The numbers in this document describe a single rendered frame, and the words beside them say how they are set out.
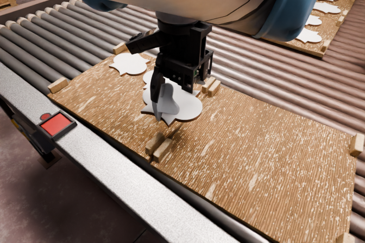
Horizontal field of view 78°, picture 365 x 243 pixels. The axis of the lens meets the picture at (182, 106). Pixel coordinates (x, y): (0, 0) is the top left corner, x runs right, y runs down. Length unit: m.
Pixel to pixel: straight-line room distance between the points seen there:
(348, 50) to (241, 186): 0.80
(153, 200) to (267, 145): 0.30
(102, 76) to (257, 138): 0.53
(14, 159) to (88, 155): 1.43
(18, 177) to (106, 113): 1.32
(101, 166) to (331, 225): 0.50
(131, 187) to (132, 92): 0.30
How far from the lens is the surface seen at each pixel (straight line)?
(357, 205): 0.65
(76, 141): 0.67
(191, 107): 0.49
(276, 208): 0.54
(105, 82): 0.79
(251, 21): 0.18
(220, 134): 0.60
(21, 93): 0.90
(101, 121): 0.66
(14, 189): 1.89
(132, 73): 0.78
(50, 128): 0.71
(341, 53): 1.11
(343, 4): 1.57
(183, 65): 0.38
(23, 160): 1.99
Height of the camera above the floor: 1.41
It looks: 45 degrees down
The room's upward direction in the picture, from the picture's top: straight up
